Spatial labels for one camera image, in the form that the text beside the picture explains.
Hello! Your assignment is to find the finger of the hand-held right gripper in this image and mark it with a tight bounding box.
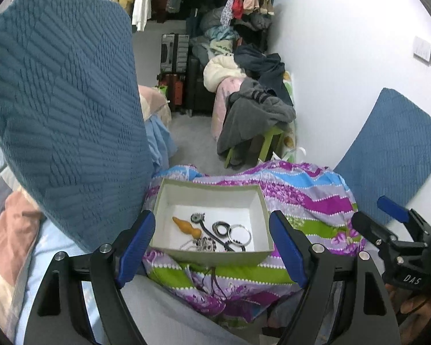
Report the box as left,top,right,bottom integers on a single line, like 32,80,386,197
377,196,431,241
351,211,430,259

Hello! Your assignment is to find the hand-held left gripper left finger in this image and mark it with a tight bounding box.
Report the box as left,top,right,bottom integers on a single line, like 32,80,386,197
23,209,157,345

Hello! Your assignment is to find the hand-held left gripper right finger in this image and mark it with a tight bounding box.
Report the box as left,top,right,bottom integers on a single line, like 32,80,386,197
269,209,399,345

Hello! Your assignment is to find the silver bangle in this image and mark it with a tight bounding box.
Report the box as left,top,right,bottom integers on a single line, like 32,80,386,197
230,224,253,245

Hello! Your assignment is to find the brown bead black cord bracelet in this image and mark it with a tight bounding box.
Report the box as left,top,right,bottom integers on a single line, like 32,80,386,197
221,237,248,252

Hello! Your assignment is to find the orange gourd pendant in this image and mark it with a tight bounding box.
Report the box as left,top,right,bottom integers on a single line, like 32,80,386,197
172,217,203,239

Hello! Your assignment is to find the black spiral hair tie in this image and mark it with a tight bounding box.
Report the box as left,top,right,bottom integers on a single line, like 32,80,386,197
212,221,232,238

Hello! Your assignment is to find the grey-green cardboard box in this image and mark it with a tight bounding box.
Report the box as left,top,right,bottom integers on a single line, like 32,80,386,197
149,178,274,267

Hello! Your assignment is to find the person's right hand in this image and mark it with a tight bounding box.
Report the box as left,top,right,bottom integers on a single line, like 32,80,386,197
386,284,431,327

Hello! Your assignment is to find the colourful floral striped quilt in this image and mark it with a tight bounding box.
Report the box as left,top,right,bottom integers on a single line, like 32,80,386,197
142,160,367,327

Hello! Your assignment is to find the blue knit-covered chair back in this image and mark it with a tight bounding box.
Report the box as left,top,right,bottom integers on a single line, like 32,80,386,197
0,0,155,254
334,87,431,216

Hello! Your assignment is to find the light blue star-print sheet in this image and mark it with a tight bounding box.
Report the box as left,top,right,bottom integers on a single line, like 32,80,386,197
22,219,94,345

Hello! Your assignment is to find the white plastic bag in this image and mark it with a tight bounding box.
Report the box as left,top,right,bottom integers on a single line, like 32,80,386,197
272,147,306,164

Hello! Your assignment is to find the plain light blue sheet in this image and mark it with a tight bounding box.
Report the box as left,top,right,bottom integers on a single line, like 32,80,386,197
144,115,178,177

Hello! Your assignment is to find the green plastic stool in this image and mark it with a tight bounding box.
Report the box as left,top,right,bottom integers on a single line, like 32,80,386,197
224,126,284,169

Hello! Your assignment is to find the peach blanket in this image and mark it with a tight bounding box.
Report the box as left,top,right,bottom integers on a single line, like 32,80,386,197
0,190,44,295

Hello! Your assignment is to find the grey hoodie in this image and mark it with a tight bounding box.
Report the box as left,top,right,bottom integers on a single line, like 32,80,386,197
216,78,297,159

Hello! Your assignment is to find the pale pink blanket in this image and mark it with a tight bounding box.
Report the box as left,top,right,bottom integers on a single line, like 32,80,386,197
138,84,173,123

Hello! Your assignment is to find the white green-leaf bedding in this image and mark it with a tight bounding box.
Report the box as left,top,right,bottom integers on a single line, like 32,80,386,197
282,72,299,148

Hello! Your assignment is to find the pink quilt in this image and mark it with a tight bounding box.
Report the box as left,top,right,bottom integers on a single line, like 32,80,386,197
211,77,245,141

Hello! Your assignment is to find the red suitcase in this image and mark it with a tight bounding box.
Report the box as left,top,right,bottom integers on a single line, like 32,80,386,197
157,73,185,114

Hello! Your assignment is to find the dark navy jacket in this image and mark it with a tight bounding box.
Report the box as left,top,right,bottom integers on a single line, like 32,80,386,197
233,44,286,96

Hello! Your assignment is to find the cream fleece blanket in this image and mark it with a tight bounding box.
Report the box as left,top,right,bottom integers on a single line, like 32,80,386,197
203,55,247,92

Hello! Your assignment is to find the grey hard-shell suitcase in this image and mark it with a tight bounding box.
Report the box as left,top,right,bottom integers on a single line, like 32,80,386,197
160,33,190,73

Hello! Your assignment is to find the pile of mixed clothes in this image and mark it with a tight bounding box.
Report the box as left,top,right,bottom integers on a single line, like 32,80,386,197
188,7,274,56

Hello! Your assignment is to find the white wall switch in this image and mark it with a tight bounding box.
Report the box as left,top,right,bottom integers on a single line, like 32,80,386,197
413,37,431,60

